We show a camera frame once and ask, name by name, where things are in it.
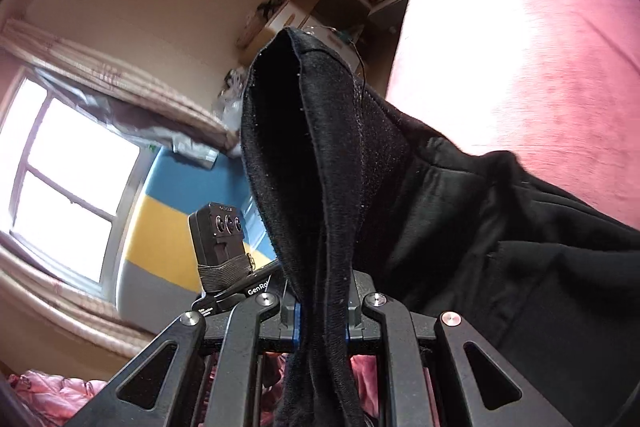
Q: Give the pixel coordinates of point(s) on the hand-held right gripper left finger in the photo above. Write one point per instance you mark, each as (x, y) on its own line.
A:
(287, 318)

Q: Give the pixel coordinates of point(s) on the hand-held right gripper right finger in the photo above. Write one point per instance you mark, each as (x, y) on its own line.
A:
(357, 317)

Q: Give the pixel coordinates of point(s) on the black pants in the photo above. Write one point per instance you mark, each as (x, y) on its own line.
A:
(350, 182)

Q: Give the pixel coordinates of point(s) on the blue yellow grey headboard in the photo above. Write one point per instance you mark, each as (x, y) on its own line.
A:
(160, 222)

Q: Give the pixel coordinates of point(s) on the window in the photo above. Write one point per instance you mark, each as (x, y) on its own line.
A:
(75, 182)

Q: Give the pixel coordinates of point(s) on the beige curtain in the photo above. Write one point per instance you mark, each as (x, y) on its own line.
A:
(125, 82)

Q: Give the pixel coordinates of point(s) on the red shiny quilt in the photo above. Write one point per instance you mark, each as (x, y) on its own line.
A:
(55, 397)

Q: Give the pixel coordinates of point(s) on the pink bed blanket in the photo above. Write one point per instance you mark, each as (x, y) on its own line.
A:
(525, 57)

